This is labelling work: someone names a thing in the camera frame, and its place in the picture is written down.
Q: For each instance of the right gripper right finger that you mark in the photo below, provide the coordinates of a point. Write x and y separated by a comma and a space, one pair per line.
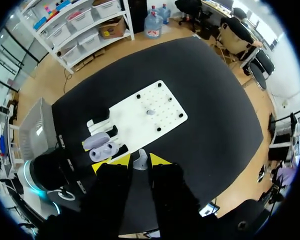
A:
170, 190

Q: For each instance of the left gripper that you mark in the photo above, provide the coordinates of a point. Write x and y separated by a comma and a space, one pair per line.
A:
55, 170

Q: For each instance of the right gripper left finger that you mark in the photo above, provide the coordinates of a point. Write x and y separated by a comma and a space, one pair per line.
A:
115, 185

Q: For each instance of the lavender earbud case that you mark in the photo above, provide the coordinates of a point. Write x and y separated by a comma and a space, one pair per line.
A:
101, 147

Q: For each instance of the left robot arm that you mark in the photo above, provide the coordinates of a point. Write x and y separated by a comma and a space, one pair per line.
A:
32, 192

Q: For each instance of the white plate with black stands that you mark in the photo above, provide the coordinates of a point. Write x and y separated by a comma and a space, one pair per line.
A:
152, 125

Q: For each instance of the grey slotted basket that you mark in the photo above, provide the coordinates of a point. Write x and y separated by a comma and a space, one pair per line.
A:
32, 135

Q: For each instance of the person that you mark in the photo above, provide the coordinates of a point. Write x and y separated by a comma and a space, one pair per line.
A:
236, 30

